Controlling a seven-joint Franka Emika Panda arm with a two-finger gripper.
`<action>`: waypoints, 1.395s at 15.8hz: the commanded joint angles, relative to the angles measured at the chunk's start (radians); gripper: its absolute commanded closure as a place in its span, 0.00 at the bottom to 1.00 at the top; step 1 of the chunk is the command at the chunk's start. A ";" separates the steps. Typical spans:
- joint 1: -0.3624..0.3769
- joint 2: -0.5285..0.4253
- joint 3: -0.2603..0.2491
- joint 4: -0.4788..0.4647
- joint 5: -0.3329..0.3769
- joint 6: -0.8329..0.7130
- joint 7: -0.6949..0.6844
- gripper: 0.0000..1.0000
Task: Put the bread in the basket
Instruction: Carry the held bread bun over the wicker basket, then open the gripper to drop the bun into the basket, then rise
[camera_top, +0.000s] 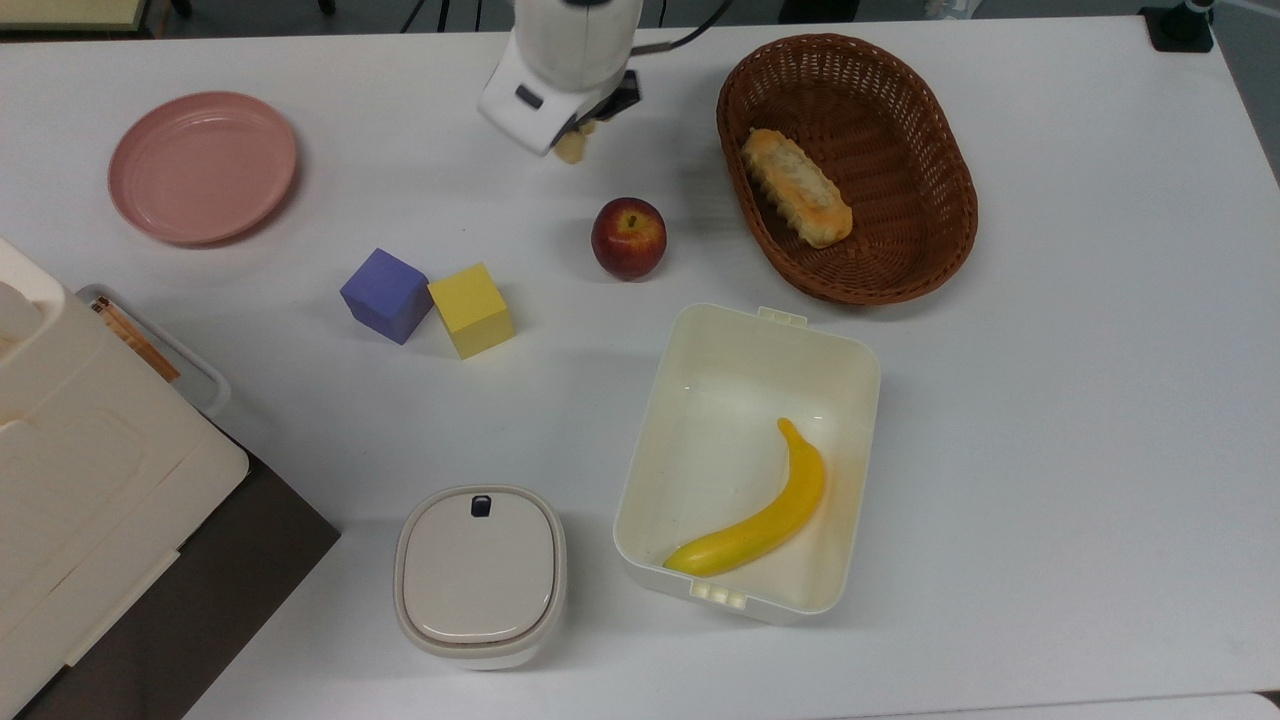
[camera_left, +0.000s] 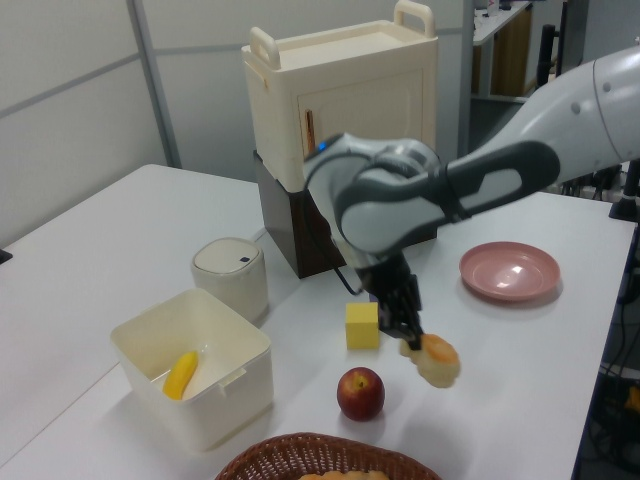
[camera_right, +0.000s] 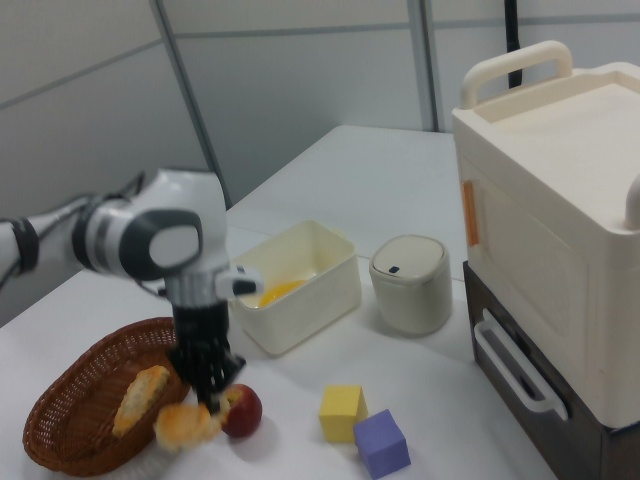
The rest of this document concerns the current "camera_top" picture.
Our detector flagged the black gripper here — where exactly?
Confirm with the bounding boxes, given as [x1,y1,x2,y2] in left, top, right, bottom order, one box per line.
[574,70,643,137]

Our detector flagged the long toy bread loaf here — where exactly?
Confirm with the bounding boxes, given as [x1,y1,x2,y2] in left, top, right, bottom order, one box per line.
[740,128,854,249]

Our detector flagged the brown wicker basket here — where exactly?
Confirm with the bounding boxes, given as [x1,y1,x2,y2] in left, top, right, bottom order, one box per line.
[716,33,979,306]

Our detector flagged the red apple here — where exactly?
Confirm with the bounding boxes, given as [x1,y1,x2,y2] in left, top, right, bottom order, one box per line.
[590,197,668,282]

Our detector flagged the black tripod legs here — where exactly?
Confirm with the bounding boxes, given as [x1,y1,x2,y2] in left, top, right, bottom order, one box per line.
[400,0,486,33]

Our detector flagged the yellow foam cube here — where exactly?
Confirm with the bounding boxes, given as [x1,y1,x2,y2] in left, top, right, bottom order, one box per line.
[428,263,516,361]

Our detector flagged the purple foam cube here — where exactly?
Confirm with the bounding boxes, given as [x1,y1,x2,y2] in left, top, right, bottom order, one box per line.
[340,248,434,346]

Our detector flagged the cream plastic open box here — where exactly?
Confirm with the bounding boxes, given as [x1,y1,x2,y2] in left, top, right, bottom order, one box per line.
[612,302,883,626]

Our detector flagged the pink plate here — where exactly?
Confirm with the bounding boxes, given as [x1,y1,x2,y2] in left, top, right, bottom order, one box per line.
[108,92,299,246]

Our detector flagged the yellow toy banana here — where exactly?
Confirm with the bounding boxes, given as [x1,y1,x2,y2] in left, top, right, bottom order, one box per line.
[663,418,827,579]

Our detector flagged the small cream lidded bin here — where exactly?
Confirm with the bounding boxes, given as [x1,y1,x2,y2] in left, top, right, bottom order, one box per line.
[393,485,568,671]

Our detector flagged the beige furniture panel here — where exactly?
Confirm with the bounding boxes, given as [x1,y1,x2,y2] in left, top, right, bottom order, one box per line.
[0,0,151,31]

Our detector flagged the dark brown drawer base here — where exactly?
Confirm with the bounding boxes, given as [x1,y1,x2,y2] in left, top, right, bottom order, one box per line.
[20,430,341,720]

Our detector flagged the black table clamp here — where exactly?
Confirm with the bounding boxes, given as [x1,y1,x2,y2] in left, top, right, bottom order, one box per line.
[1140,0,1217,53]

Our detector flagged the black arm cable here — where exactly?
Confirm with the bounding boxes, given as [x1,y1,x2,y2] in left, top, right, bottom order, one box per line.
[630,0,736,55]

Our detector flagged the white drawer handle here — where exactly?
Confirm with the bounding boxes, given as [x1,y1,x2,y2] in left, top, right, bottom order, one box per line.
[78,285,232,419]

